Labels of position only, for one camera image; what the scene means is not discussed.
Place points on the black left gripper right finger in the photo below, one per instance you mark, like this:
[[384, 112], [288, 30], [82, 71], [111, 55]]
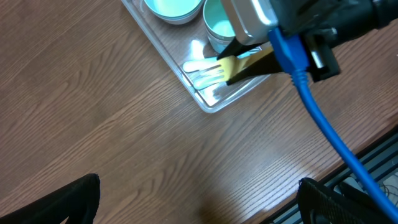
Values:
[[318, 203]]

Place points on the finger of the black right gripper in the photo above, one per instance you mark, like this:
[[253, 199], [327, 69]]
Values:
[[235, 48]]

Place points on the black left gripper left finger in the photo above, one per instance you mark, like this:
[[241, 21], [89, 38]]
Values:
[[76, 202]]

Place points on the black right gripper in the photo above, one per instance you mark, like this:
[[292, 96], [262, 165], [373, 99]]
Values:
[[322, 25]]

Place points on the blue plastic cup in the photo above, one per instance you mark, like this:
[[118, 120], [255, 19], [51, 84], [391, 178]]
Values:
[[218, 45]]

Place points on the yellow plastic fork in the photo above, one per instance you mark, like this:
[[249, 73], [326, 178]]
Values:
[[269, 50]]

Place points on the green plastic cup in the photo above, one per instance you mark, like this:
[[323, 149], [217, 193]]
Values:
[[216, 20]]

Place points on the blue plastic fork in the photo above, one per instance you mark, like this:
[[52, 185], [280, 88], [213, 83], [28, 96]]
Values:
[[199, 65]]

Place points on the green plastic fork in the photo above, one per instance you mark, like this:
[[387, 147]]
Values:
[[204, 81]]

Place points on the blue plastic bowl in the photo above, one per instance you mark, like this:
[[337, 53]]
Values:
[[181, 16]]

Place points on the green plastic bowl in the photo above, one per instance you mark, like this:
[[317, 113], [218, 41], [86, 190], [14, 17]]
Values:
[[172, 8]]

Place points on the clear plastic container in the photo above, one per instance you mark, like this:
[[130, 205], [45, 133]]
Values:
[[179, 45]]

